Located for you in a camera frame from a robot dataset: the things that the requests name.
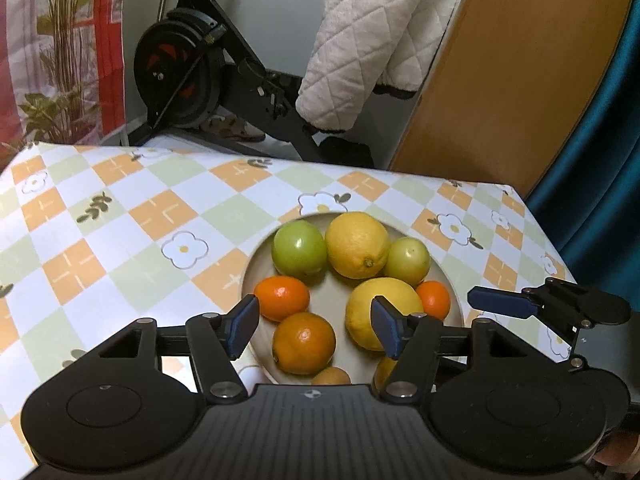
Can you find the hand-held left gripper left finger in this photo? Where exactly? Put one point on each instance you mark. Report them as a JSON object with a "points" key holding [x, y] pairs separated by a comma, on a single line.
{"points": [[245, 325]]}

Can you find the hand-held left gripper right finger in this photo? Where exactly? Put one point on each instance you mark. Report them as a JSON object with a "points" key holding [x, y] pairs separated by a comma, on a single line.
{"points": [[385, 325]]}

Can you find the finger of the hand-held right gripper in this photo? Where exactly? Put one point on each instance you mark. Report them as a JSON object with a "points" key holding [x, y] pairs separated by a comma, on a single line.
{"points": [[500, 301]]}

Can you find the yellow lemon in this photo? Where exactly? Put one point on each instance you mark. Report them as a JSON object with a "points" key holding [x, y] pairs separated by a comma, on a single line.
{"points": [[357, 310], [357, 245]]}

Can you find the orange tangerine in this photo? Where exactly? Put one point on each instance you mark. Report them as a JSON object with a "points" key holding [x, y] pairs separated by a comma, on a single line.
{"points": [[433, 300], [303, 343], [281, 298], [384, 372]]}

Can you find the beige round plate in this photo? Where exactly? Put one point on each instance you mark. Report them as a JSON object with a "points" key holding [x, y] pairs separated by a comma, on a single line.
{"points": [[327, 295]]}

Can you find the yellowish green apple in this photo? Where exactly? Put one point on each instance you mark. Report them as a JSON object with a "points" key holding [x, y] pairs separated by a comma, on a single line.
{"points": [[409, 261]]}

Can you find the brown longan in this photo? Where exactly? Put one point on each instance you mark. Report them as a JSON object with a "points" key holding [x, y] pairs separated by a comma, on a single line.
{"points": [[331, 376]]}

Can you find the person's right hand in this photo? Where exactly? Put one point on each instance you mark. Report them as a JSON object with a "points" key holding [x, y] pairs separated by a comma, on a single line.
{"points": [[617, 457]]}

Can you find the blue curtain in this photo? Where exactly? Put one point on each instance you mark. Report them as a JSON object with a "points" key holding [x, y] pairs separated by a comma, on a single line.
{"points": [[600, 185]]}

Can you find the checkered floral tablecloth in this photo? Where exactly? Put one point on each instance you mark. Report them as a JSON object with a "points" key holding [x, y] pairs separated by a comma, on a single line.
{"points": [[125, 220]]}

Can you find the beige slipper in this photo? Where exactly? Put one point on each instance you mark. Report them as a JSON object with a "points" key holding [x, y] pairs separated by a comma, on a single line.
{"points": [[235, 129]]}

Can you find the wooden board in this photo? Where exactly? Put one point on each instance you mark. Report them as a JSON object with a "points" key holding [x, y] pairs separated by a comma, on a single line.
{"points": [[500, 85]]}

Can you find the black exercise bike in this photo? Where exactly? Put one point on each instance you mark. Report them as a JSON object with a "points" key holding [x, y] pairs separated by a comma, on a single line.
{"points": [[175, 75]]}

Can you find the white quilted blanket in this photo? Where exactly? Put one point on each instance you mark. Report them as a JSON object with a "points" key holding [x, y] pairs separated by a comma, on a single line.
{"points": [[350, 50]]}

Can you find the red printed backdrop cloth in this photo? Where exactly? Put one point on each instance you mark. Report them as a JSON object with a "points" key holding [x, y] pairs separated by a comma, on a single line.
{"points": [[60, 60]]}

